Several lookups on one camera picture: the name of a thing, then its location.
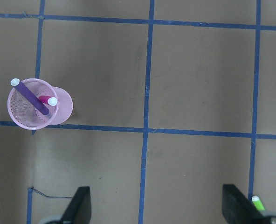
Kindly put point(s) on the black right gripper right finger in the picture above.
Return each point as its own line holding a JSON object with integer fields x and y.
{"x": 237, "y": 209}

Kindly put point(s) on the purple marker pen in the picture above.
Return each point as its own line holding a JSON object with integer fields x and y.
{"x": 29, "y": 96}

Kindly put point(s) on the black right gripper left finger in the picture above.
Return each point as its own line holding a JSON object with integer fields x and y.
{"x": 79, "y": 210}

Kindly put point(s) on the pink marker pen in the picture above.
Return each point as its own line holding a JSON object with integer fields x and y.
{"x": 52, "y": 101}

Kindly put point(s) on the green marker pen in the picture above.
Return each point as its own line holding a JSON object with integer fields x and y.
{"x": 257, "y": 203}

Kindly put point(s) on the pink mesh cup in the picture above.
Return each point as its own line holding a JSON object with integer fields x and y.
{"x": 26, "y": 116}

